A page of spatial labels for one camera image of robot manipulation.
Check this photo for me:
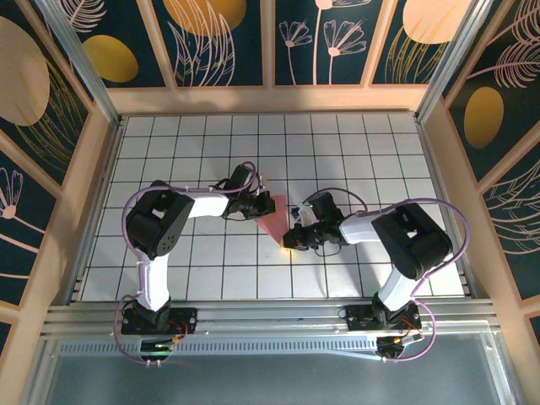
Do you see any pink cloth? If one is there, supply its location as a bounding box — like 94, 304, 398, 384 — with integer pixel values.
255, 193, 291, 249

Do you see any white gridded table mat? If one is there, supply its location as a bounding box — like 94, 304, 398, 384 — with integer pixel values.
79, 112, 467, 301

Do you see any grey metal panel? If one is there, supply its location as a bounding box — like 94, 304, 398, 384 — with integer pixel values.
24, 335, 518, 405

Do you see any small electronics board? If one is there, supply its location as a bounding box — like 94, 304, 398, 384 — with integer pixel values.
138, 336, 190, 354
375, 331, 425, 352

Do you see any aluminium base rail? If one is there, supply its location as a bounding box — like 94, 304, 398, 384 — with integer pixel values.
41, 298, 504, 338

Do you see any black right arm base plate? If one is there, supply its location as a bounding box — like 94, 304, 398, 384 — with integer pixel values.
343, 303, 424, 333

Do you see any slotted grey cable duct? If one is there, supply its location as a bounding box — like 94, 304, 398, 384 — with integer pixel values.
58, 339, 383, 356

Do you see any aluminium side rail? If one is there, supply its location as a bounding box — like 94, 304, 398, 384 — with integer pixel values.
62, 117, 127, 307
415, 117, 484, 303

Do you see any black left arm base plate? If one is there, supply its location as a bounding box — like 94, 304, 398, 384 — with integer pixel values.
120, 306, 199, 338

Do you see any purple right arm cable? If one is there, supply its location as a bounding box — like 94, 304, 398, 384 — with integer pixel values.
301, 188, 470, 364

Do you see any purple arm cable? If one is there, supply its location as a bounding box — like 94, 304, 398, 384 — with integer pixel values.
110, 161, 265, 366
301, 188, 470, 364

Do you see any aluminium corner post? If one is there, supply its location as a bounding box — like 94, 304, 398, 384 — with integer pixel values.
414, 0, 495, 123
33, 0, 126, 126

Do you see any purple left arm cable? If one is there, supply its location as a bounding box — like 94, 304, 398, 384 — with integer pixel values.
110, 161, 265, 366

